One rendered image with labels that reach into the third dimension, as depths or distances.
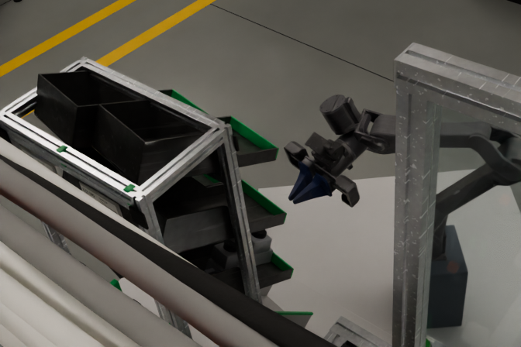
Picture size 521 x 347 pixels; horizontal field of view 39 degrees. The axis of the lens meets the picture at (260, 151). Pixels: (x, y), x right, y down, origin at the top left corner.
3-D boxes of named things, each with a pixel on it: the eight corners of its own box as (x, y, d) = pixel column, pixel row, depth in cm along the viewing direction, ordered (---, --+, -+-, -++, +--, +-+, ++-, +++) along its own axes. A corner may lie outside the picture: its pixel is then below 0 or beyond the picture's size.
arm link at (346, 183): (317, 138, 159) (311, 120, 154) (381, 180, 147) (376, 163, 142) (290, 163, 156) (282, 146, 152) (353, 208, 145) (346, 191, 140)
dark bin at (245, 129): (229, 127, 134) (237, 90, 131) (276, 160, 126) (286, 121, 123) (91, 146, 115) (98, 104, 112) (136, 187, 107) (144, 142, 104)
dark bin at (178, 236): (239, 190, 144) (248, 156, 141) (284, 224, 136) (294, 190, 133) (115, 217, 126) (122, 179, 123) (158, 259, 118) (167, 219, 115)
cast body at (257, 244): (257, 250, 153) (265, 221, 150) (270, 262, 150) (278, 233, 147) (225, 258, 147) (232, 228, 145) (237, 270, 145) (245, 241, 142)
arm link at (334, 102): (400, 127, 149) (374, 81, 144) (391, 153, 144) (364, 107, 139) (352, 138, 156) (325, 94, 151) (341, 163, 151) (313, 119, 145)
